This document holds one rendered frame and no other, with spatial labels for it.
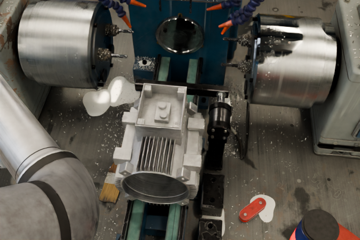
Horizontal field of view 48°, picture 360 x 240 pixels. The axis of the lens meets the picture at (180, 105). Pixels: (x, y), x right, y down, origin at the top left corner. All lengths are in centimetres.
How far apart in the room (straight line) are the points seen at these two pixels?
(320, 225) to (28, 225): 45
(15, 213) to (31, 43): 71
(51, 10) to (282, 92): 64
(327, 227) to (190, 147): 36
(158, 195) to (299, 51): 49
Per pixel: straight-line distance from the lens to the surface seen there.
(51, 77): 115
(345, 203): 124
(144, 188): 101
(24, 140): 61
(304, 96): 109
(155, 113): 90
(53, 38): 110
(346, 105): 112
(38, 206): 48
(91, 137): 129
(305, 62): 105
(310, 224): 71
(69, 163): 57
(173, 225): 100
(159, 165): 87
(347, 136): 123
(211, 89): 108
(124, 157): 91
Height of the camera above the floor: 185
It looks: 52 degrees down
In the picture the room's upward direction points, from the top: straight up
